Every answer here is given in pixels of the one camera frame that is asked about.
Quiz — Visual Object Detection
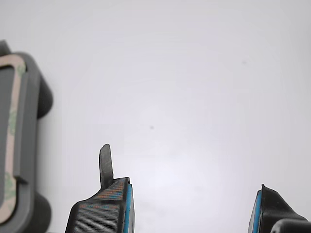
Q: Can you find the beige taped rectangular frame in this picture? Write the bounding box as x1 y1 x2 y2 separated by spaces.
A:
0 54 26 225

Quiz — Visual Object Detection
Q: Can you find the grey holder plate with rails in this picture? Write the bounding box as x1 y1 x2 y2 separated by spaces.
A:
0 40 41 233

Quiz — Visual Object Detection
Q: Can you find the gripper finger with metal tab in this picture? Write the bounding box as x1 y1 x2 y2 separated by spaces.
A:
64 143 135 233

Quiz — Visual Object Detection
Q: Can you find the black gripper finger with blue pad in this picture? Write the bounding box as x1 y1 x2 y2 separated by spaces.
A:
247 183 311 233

